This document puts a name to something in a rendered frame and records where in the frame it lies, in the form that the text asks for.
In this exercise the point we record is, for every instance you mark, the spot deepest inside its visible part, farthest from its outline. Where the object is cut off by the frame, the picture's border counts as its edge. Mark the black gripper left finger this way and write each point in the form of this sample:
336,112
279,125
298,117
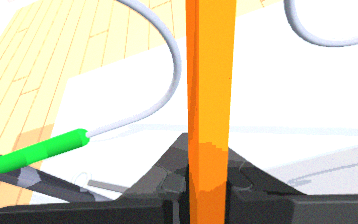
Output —
160,196

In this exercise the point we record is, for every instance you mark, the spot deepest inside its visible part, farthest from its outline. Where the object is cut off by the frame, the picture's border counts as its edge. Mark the orange handle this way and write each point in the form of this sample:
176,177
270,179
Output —
210,28

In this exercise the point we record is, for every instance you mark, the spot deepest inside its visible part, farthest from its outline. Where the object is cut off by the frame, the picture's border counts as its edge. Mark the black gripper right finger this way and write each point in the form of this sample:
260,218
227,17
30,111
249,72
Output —
254,196

